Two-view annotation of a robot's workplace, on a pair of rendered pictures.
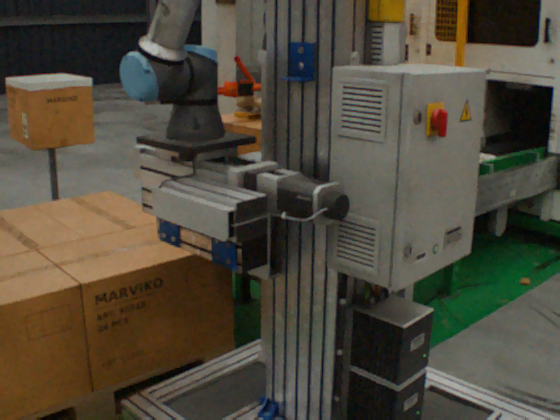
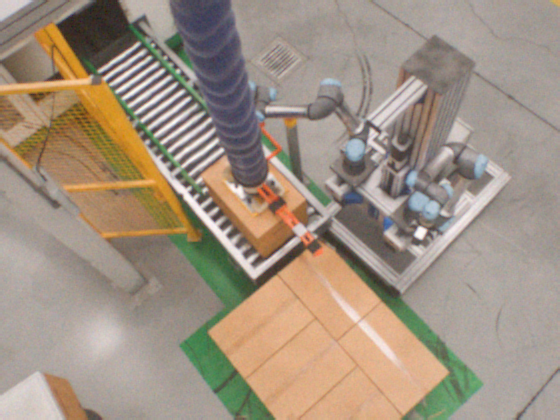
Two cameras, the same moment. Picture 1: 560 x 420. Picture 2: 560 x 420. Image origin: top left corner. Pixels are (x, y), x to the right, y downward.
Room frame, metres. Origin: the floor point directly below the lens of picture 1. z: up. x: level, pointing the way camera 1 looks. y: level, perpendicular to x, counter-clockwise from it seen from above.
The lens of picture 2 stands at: (2.09, 1.55, 4.29)
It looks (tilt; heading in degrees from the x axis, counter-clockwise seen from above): 67 degrees down; 282
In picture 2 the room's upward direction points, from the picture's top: 12 degrees counter-clockwise
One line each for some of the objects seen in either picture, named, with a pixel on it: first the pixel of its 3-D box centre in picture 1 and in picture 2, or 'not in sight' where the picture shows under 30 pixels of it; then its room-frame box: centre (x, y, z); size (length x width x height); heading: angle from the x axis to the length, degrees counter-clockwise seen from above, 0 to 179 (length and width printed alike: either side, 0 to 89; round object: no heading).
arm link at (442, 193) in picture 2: not in sight; (438, 194); (1.58, 0.41, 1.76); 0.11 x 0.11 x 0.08; 53
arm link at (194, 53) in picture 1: (192, 70); (419, 205); (1.58, 0.22, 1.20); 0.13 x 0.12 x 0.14; 143
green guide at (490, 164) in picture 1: (482, 171); (191, 85); (3.16, -1.07, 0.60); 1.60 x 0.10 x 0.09; 131
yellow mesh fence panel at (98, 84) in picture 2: not in sight; (101, 182); (3.56, -0.03, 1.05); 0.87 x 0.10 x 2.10; 3
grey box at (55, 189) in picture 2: not in sight; (57, 190); (3.53, 0.30, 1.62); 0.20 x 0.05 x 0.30; 131
